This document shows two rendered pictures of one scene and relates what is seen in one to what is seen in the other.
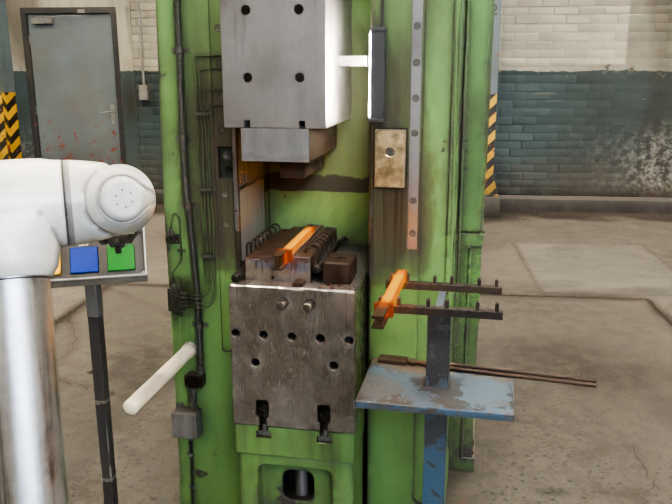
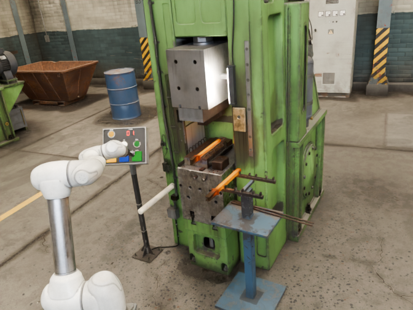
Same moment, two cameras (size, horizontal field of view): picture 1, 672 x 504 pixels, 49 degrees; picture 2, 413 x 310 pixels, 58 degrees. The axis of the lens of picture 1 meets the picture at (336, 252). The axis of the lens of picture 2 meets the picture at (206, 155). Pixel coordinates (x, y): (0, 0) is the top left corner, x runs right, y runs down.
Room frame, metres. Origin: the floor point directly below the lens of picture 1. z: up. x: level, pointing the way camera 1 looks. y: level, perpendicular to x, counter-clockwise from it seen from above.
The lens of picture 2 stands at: (-0.20, -0.80, 2.09)
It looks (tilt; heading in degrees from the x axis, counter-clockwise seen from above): 23 degrees down; 21
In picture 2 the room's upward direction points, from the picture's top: 5 degrees counter-clockwise
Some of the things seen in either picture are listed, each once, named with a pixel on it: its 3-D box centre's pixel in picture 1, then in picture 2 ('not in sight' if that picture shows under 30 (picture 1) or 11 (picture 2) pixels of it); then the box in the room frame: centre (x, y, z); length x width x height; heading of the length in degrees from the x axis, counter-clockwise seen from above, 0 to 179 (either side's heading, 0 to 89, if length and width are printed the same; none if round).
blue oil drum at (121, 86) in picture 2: not in sight; (123, 93); (5.97, 3.14, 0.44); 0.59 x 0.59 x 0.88
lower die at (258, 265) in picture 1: (294, 250); (209, 151); (2.33, 0.13, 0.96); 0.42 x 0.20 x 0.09; 169
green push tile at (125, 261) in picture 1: (121, 258); (137, 156); (2.05, 0.61, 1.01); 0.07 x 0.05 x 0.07; 104
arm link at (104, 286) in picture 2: not in sight; (104, 293); (0.95, 0.24, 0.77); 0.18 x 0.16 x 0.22; 109
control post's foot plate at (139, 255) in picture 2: not in sight; (146, 249); (2.15, 0.74, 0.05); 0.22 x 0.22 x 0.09; 79
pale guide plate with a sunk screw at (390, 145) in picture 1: (390, 158); (239, 119); (2.19, -0.16, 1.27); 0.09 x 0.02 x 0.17; 79
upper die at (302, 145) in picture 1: (292, 138); (205, 106); (2.33, 0.13, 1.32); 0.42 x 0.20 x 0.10; 169
